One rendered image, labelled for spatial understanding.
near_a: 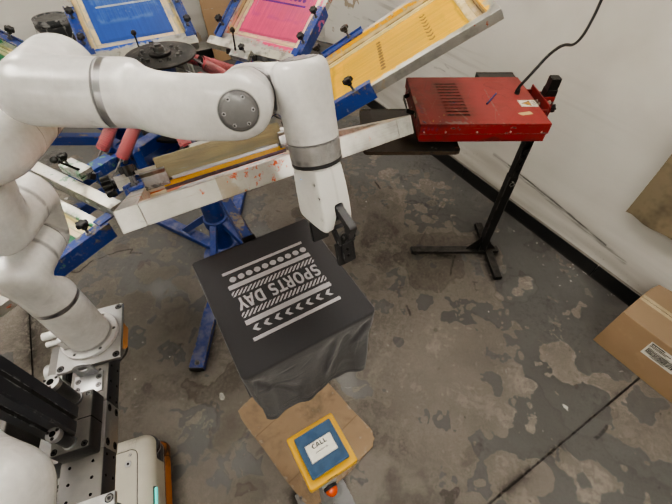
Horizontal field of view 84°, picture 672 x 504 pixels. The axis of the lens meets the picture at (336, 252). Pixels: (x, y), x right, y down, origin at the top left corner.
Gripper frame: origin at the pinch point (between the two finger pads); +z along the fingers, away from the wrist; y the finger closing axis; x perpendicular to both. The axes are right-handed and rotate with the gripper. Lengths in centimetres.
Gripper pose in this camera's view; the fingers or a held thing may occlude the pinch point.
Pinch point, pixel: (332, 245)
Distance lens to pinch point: 63.2
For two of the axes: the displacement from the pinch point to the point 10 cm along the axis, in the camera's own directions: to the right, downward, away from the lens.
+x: 8.6, -3.8, 3.3
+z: 1.5, 8.2, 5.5
